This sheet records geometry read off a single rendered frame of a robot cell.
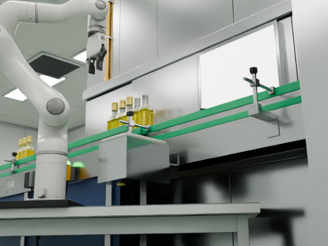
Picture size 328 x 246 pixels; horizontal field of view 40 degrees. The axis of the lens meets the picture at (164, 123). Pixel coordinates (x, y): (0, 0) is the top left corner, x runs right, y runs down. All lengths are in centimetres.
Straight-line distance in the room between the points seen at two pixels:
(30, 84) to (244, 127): 86
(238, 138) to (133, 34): 119
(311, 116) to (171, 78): 105
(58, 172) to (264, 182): 80
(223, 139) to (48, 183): 68
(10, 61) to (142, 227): 84
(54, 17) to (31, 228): 89
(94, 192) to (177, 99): 58
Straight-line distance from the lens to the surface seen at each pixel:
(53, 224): 175
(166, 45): 237
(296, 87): 158
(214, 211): 161
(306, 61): 137
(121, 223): 169
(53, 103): 180
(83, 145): 223
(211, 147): 171
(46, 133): 190
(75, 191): 223
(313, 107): 132
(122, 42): 267
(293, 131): 153
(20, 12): 203
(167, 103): 220
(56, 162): 179
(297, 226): 173
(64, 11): 203
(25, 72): 190
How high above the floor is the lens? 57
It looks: 17 degrees up
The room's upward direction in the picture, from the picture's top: 1 degrees counter-clockwise
